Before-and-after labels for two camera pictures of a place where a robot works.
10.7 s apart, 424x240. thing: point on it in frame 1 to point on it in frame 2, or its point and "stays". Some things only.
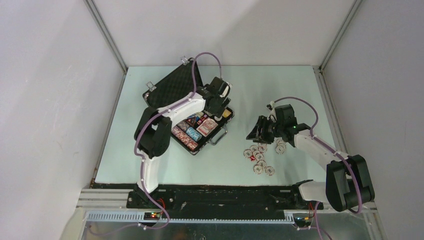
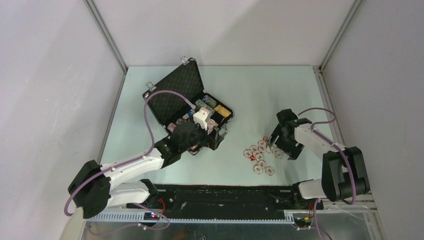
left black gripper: [218, 111] to [213, 141]
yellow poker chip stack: [226, 113] stays
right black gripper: [256, 133] to [292, 151]
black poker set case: [192, 132] stays
